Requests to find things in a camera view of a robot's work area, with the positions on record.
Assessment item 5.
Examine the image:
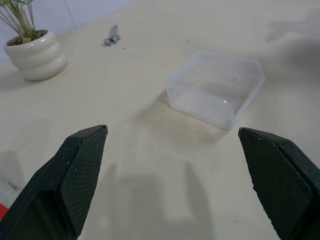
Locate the white ribbed plant pot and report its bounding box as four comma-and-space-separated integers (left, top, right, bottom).
3, 29, 69, 82

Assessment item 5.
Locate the clear plastic container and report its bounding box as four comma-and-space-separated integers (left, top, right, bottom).
164, 49, 267, 130

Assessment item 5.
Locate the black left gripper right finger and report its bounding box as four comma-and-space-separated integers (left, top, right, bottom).
237, 127, 320, 240

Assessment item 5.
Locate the green potted plant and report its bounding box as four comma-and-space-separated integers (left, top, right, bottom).
0, 0, 41, 40

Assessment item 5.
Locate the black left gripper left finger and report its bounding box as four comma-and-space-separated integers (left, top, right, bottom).
0, 124, 109, 240

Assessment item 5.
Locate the red object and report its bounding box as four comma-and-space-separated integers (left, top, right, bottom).
0, 202, 9, 221

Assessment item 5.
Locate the small grey metal wrench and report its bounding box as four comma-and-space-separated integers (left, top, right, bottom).
103, 24, 122, 47

